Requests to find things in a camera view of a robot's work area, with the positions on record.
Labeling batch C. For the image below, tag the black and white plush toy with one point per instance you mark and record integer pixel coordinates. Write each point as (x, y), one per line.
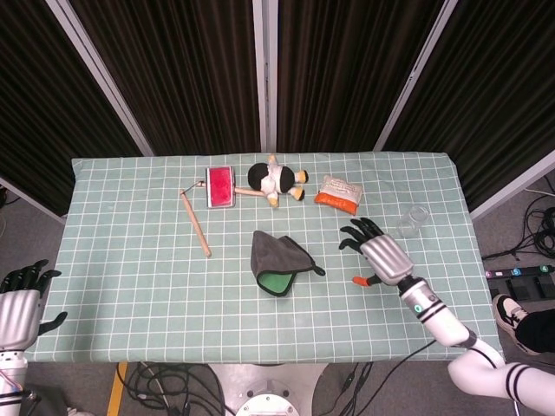
(260, 175)

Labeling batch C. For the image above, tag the black numbered foot pedal board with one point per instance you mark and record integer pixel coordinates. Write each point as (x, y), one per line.
(520, 281)

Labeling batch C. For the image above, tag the black curtain panel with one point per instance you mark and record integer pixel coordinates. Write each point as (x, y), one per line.
(347, 78)
(182, 78)
(43, 108)
(498, 86)

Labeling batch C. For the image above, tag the green checked tablecloth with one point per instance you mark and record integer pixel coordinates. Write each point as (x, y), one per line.
(130, 281)

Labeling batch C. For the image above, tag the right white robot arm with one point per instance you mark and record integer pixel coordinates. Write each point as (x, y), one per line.
(446, 325)

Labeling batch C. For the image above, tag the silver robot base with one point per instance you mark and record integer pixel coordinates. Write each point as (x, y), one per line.
(269, 390)

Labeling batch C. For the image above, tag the black trouser leg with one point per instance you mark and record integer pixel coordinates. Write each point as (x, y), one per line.
(537, 331)

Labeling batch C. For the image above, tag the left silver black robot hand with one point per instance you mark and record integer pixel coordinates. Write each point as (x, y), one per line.
(19, 312)

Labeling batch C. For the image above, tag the clear glass jar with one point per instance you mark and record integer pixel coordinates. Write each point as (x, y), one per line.
(412, 223)

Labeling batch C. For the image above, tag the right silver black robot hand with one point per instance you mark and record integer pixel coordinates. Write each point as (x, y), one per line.
(386, 260)

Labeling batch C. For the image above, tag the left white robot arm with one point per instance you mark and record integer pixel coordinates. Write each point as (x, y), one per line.
(11, 372)

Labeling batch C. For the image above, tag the green and grey cloth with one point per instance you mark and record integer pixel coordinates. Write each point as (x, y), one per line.
(273, 255)

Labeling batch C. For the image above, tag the white and black sneaker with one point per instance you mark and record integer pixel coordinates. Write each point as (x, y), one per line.
(509, 312)

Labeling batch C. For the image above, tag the white and orange snack packet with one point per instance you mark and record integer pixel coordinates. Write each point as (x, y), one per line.
(340, 190)

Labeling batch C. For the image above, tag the yellow floor tape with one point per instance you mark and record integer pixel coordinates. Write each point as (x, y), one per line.
(117, 390)

